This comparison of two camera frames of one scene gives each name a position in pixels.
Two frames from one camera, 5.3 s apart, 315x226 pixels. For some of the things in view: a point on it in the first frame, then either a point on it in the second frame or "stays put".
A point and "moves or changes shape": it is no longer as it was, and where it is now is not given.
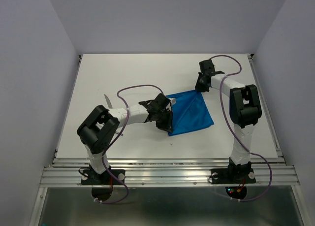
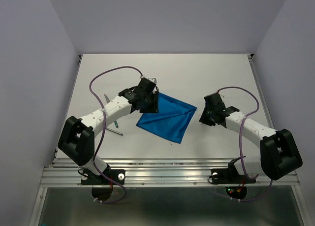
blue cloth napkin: [191, 113] moves or changes shape
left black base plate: [89, 177] stays put
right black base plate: [232, 176] stays put
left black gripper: [167, 126] to [153, 108]
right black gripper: [198, 87] to [203, 119]
